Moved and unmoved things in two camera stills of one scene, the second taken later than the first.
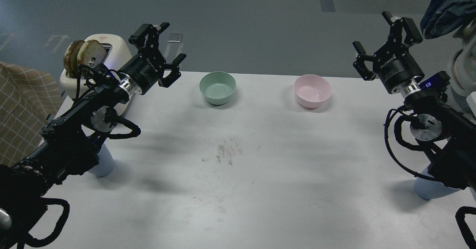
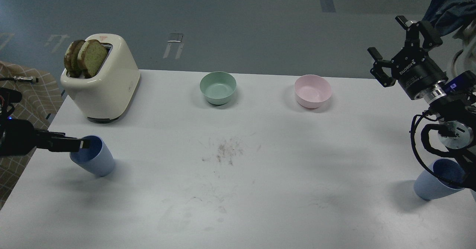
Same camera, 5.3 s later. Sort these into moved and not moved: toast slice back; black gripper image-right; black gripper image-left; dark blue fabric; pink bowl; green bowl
Moved: black gripper image-left; black gripper image-right
Not moved: pink bowl; toast slice back; dark blue fabric; green bowl
